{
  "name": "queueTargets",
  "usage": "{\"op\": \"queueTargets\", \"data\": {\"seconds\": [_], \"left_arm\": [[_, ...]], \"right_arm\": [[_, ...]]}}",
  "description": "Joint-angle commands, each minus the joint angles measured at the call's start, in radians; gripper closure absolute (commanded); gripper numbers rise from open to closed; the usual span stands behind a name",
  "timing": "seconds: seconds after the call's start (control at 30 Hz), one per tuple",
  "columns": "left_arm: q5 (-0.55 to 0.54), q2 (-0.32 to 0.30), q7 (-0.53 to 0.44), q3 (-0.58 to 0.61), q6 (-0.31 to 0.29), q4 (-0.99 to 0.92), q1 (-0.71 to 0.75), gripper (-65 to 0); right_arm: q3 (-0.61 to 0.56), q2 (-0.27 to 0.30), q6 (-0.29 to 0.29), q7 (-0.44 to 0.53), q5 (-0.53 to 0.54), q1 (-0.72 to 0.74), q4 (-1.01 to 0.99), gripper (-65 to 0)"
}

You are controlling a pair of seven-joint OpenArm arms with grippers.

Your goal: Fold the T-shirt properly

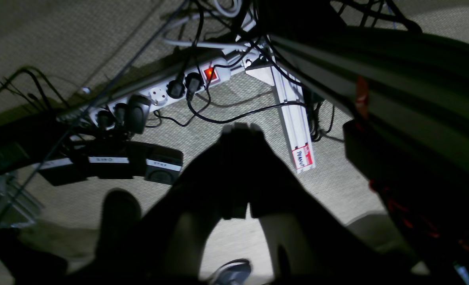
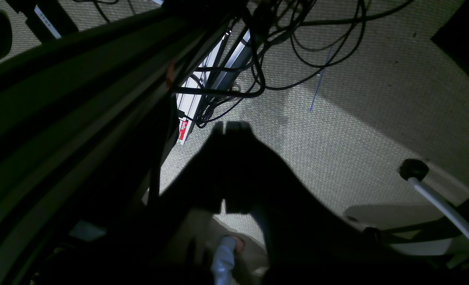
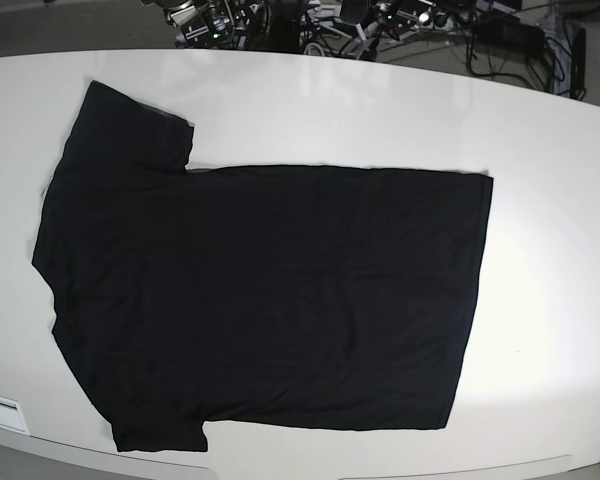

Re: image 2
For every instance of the aluminium frame rail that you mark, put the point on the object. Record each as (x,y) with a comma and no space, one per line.
(223,55)

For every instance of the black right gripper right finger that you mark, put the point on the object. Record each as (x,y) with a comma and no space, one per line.
(270,191)

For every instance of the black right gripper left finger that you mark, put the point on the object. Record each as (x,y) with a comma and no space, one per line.
(195,187)

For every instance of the white leg with black foot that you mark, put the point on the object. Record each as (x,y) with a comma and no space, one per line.
(414,171)

